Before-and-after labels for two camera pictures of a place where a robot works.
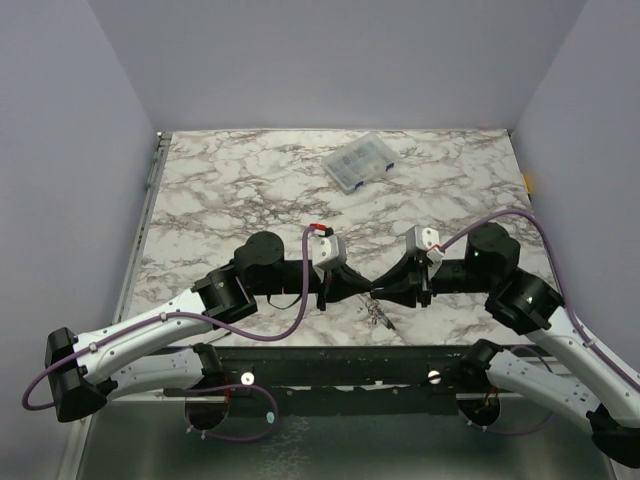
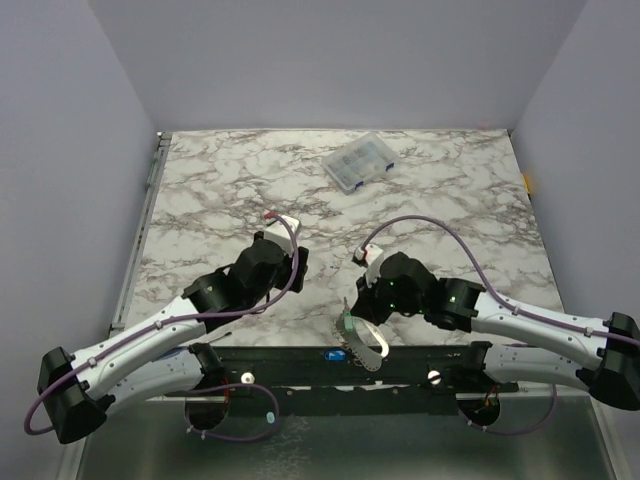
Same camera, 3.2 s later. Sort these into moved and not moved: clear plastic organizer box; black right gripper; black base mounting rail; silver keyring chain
Moved: silver keyring chain; black right gripper
Not moved: black base mounting rail; clear plastic organizer box
